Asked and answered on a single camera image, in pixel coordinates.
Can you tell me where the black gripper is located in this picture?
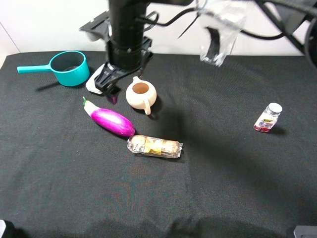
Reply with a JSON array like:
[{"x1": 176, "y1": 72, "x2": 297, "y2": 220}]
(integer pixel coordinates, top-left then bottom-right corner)
[{"x1": 95, "y1": 36, "x2": 154, "y2": 105}]

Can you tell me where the purple toy eggplant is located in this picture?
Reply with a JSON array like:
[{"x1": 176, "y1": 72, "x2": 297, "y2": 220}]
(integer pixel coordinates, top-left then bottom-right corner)
[{"x1": 83, "y1": 97, "x2": 135, "y2": 137}]

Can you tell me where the grey robot base left corner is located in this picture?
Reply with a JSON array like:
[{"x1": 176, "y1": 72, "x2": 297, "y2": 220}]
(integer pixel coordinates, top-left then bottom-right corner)
[{"x1": 0, "y1": 220, "x2": 6, "y2": 238}]

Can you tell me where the grey robot base right corner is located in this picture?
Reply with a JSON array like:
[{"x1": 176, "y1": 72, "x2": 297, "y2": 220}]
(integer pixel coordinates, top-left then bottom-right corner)
[{"x1": 293, "y1": 226, "x2": 317, "y2": 238}]

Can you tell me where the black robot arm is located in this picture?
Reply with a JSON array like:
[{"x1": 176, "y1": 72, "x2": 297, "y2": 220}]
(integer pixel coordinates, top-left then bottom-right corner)
[{"x1": 81, "y1": 0, "x2": 317, "y2": 103}]

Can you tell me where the beige ceramic teapot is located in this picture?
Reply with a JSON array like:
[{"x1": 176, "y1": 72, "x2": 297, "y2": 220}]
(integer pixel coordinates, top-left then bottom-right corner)
[{"x1": 125, "y1": 76, "x2": 157, "y2": 115}]

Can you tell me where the white rectangular box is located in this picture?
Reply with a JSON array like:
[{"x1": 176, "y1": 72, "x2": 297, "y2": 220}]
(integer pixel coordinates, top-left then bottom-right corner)
[{"x1": 85, "y1": 64, "x2": 104, "y2": 95}]

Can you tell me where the wrapped chocolate balls pack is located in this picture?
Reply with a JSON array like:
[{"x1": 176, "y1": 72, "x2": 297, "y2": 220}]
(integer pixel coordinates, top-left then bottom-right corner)
[{"x1": 127, "y1": 135, "x2": 183, "y2": 159}]

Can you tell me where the small jar with silver lid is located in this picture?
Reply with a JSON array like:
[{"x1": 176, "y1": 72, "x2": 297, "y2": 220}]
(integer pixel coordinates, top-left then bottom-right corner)
[{"x1": 253, "y1": 103, "x2": 282, "y2": 133}]

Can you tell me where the teal saucepan with handle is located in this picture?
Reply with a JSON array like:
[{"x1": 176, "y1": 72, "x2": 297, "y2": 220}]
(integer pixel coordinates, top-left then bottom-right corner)
[{"x1": 17, "y1": 51, "x2": 90, "y2": 87}]

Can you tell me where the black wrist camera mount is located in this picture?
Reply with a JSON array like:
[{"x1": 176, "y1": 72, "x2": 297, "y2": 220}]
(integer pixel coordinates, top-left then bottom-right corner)
[{"x1": 79, "y1": 11, "x2": 110, "y2": 42}]

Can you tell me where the clear plastic wrap on cable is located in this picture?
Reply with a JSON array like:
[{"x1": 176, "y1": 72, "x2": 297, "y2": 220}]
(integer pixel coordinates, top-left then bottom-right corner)
[{"x1": 195, "y1": 0, "x2": 247, "y2": 67}]

